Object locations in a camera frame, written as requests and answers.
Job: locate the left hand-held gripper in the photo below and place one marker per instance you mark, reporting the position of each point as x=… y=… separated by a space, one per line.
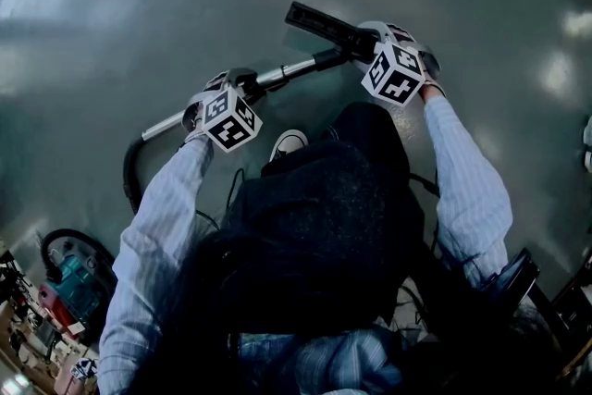
x=229 y=120

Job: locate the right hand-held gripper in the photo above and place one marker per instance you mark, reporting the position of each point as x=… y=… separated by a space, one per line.
x=398 y=69

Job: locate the silver vacuum wand with hose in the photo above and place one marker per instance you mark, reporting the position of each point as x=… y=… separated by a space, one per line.
x=287 y=70

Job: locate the black vacuum floor nozzle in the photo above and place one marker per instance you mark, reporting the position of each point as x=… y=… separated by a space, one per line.
x=319 y=20

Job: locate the person's left forearm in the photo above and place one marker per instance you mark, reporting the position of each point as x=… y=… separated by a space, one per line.
x=171 y=189

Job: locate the person's right forearm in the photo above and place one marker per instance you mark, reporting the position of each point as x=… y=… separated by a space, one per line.
x=462 y=180

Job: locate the red teal vacuum cleaner body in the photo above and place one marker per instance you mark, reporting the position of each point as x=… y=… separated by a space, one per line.
x=74 y=287

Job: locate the person's white shoe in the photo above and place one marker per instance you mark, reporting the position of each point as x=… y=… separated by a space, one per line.
x=289 y=143

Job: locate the person's black trousers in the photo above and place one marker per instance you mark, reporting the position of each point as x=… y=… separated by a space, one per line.
x=333 y=208

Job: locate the person's striped blue shirt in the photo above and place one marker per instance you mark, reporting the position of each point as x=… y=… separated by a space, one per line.
x=333 y=361

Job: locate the black chair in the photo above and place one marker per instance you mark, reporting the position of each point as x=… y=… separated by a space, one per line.
x=546 y=310

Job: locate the black white patterned block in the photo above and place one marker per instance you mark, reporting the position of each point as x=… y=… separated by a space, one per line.
x=83 y=369

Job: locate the cluttered workbench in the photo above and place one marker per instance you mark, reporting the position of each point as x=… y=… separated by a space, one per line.
x=28 y=337

